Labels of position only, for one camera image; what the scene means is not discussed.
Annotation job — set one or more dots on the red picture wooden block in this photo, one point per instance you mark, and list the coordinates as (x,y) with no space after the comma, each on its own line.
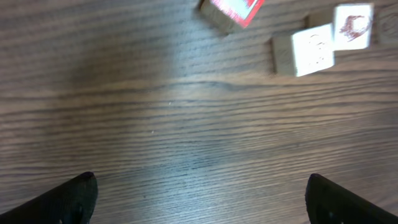
(304,52)

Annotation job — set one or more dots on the red Y wooden block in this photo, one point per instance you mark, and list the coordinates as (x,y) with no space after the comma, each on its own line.
(230,15)

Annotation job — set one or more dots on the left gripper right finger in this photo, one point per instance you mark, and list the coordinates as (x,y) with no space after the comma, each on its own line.
(328,202)

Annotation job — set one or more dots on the brown animal wooden block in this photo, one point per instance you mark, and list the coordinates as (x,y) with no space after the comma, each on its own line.
(351,24)

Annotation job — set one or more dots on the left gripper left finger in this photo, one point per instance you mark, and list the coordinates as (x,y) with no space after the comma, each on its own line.
(71,202)

